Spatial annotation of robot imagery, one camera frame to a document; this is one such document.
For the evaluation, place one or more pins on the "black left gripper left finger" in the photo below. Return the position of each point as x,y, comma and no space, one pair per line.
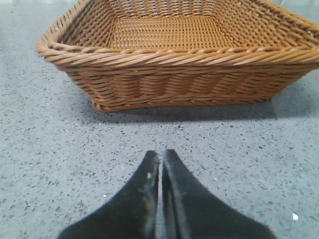
130,214

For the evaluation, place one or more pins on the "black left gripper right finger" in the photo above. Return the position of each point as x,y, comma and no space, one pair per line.
192,212

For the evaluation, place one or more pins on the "brown wicker basket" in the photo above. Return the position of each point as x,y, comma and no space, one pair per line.
131,54

